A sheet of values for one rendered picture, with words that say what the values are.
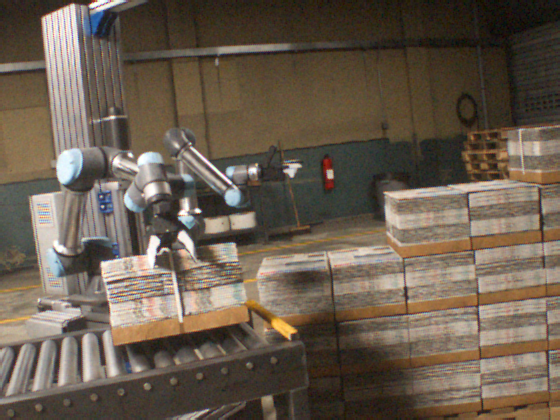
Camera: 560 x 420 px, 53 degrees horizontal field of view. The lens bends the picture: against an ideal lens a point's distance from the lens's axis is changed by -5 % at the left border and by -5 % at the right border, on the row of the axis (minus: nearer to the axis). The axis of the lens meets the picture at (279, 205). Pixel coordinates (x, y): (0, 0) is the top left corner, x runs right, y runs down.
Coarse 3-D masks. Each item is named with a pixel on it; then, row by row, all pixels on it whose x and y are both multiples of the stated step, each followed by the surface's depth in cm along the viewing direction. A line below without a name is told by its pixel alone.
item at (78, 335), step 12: (252, 324) 198; (48, 336) 180; (60, 336) 179; (72, 336) 179; (0, 348) 172; (36, 348) 175; (60, 348) 178; (144, 348) 187; (168, 348) 189; (36, 360) 176; (12, 372) 173
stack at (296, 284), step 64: (320, 256) 255; (384, 256) 238; (448, 256) 228; (512, 256) 227; (384, 320) 231; (448, 320) 229; (512, 320) 229; (320, 384) 236; (384, 384) 234; (448, 384) 233; (512, 384) 232
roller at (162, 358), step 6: (150, 342) 168; (156, 342) 165; (162, 342) 165; (150, 348) 165; (156, 348) 160; (162, 348) 159; (156, 354) 156; (162, 354) 153; (168, 354) 154; (156, 360) 153; (162, 360) 149; (168, 360) 148; (156, 366) 152; (162, 366) 145
